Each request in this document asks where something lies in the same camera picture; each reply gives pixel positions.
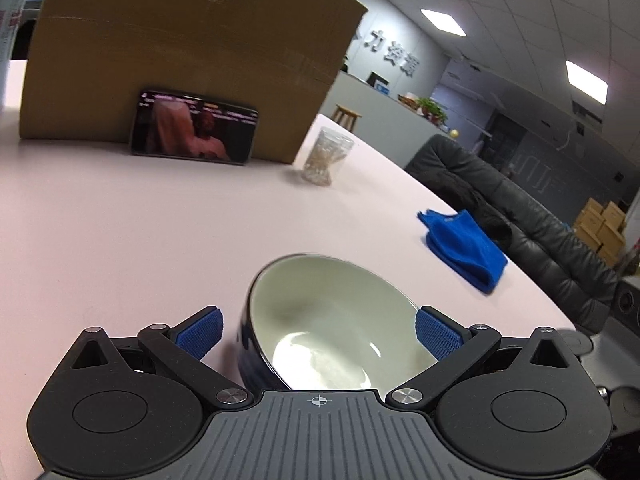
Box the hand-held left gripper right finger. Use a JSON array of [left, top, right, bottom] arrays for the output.
[[385, 306, 571, 407]]

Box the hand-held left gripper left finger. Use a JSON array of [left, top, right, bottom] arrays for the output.
[[70, 306, 255, 407]]

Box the blue cloth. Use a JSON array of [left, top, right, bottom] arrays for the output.
[[417, 209, 509, 296]]

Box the dark blue bowl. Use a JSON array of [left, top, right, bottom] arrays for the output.
[[235, 253, 441, 393]]

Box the black office chair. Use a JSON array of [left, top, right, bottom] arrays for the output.
[[404, 133, 621, 333]]

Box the stack of cardboard cartons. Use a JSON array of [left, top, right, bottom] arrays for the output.
[[572, 197, 627, 268]]

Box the black smartphone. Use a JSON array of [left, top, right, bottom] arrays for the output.
[[130, 87, 260, 167]]

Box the clear cotton swab jar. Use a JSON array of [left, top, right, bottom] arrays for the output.
[[301, 126, 355, 187]]

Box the grey reception counter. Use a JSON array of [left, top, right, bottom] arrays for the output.
[[320, 69, 451, 171]]

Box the green potted plant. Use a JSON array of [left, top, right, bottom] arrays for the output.
[[415, 97, 449, 126]]

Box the wooden stool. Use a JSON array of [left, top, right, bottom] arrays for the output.
[[331, 104, 362, 133]]

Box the ceiling light panel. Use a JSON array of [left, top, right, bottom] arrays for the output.
[[566, 60, 609, 106], [420, 8, 468, 37]]

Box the large cardboard box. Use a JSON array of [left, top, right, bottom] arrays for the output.
[[18, 0, 369, 165]]

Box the wall sign lettering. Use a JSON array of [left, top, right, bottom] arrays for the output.
[[364, 29, 422, 78]]

